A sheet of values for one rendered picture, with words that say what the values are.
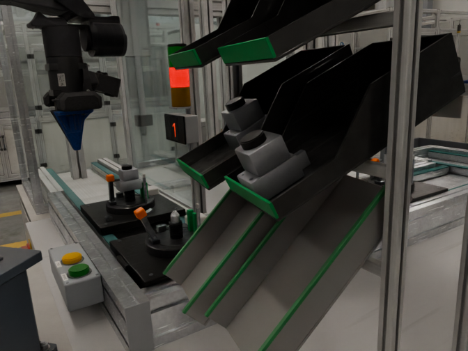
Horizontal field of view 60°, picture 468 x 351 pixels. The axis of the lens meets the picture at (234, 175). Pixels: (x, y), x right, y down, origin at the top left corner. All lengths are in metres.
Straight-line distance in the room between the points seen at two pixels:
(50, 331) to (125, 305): 0.22
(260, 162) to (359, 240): 0.15
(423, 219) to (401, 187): 0.78
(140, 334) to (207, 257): 0.19
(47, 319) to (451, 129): 6.62
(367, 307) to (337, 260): 0.45
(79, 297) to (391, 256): 0.61
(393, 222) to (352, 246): 0.05
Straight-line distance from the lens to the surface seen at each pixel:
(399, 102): 0.45
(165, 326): 0.80
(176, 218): 0.90
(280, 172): 0.46
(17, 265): 0.74
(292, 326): 0.49
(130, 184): 1.20
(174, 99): 1.07
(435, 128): 6.78
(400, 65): 0.46
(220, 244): 0.70
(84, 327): 0.91
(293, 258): 0.58
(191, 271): 0.72
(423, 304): 0.96
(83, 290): 0.88
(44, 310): 1.01
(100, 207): 1.27
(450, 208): 1.35
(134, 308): 0.75
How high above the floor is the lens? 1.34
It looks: 14 degrees down
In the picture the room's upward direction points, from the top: 3 degrees counter-clockwise
